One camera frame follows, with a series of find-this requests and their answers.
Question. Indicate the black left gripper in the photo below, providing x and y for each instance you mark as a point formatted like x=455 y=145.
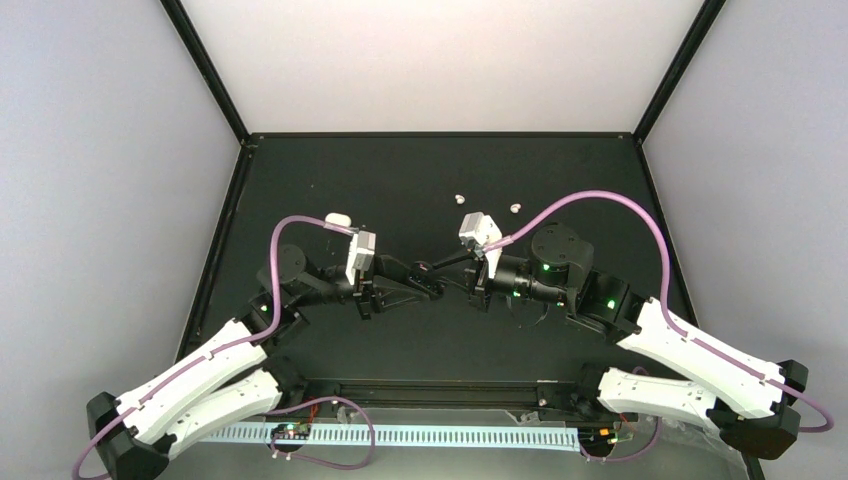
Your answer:
x=365 y=279

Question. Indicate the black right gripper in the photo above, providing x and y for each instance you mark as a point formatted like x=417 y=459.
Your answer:
x=476 y=290

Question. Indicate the black earbud charging case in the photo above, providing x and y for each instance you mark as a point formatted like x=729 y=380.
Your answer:
x=421 y=277

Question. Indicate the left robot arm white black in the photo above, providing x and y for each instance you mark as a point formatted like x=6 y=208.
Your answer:
x=241 y=371

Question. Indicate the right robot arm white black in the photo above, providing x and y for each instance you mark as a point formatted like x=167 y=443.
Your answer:
x=730 y=395

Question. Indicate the white earbud charging case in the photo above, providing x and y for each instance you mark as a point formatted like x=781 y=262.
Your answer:
x=338 y=219

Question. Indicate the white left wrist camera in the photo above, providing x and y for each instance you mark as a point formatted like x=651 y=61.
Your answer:
x=361 y=252

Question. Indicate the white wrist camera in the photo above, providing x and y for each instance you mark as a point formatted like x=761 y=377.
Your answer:
x=361 y=252
x=481 y=236

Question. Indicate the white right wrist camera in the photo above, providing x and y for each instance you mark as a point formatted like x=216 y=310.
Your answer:
x=481 y=236

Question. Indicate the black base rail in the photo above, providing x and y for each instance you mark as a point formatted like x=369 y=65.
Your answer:
x=446 y=394

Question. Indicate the white slotted cable duct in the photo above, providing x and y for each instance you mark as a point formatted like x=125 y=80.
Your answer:
x=556 y=438

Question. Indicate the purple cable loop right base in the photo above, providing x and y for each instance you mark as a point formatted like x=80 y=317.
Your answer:
x=624 y=441

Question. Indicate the black frame post left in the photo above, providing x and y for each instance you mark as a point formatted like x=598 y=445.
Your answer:
x=186 y=30

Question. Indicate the black frame post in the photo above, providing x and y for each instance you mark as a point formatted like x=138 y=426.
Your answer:
x=186 y=30
x=696 y=33

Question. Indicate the black frame post right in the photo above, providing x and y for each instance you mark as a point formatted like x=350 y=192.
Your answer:
x=696 y=33

